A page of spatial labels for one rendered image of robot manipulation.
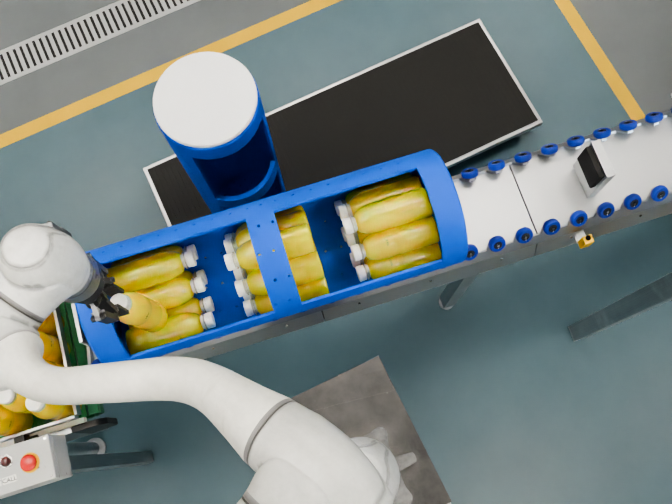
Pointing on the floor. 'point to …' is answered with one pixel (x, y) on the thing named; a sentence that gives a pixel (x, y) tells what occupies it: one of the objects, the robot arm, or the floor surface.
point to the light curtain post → (624, 308)
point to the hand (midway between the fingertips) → (114, 300)
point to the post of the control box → (109, 460)
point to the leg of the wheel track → (454, 292)
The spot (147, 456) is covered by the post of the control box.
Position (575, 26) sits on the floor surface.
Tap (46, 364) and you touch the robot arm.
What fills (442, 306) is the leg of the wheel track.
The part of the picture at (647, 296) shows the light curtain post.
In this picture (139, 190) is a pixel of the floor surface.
